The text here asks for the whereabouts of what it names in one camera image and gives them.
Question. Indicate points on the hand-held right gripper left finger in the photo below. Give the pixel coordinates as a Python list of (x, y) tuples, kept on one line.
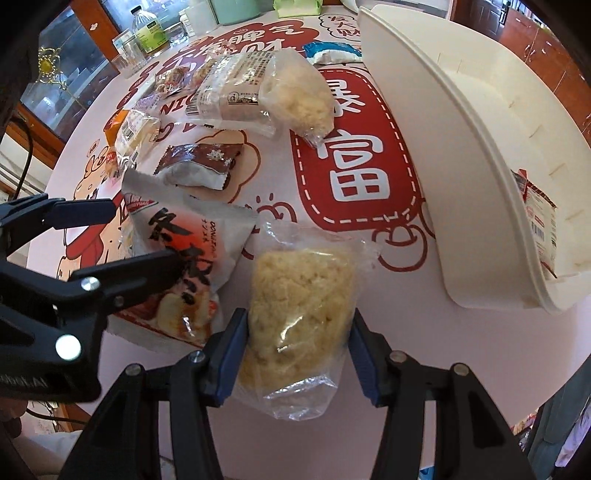
[(231, 357)]

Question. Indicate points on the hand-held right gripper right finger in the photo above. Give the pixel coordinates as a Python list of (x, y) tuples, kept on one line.
[(364, 367)]

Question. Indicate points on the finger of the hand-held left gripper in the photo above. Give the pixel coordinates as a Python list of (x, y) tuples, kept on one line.
[(83, 212), (138, 274)]

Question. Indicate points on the white red snack packet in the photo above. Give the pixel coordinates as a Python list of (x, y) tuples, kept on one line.
[(194, 226)]

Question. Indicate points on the clear crumb cake packet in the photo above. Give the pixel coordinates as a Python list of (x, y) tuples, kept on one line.
[(300, 300), (295, 97)]

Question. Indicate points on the small clear pastry packet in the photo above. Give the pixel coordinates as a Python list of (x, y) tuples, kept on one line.
[(203, 69)]

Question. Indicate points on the grey label bread packet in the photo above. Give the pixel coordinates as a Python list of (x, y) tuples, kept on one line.
[(231, 92)]

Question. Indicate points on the red white barcode packet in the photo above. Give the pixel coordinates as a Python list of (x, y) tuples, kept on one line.
[(538, 217)]

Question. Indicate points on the white plastic storage bin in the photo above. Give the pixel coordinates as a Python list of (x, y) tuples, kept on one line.
[(438, 138)]

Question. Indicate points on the clear yellow bun packet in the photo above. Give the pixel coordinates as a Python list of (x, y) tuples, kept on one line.
[(137, 131)]

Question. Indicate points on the glass door cabinet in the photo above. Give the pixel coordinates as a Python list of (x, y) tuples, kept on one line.
[(60, 92)]

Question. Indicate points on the brown white snack packet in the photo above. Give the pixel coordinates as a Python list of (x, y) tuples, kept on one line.
[(203, 168)]

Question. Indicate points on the clear drinking glass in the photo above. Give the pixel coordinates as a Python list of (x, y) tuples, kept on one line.
[(124, 42), (134, 63)]

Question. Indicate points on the small clear nut packet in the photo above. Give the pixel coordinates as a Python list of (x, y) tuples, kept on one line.
[(170, 79)]

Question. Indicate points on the printed red white tablecloth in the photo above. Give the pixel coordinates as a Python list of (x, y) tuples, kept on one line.
[(351, 184)]

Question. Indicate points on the plastic bottle green label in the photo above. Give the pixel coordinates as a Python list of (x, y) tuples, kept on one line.
[(150, 34)]

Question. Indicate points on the white squeeze bottle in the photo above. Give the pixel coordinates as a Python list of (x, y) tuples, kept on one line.
[(185, 25)]

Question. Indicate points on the mint green container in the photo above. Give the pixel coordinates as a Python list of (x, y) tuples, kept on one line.
[(231, 11)]

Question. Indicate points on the blue white snack packet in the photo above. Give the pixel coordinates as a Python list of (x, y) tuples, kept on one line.
[(332, 51)]

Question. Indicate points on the green tissue pack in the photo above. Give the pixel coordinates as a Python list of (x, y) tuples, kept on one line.
[(295, 5)]

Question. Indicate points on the brown wooden cabinet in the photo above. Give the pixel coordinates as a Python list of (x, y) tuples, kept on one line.
[(545, 60)]

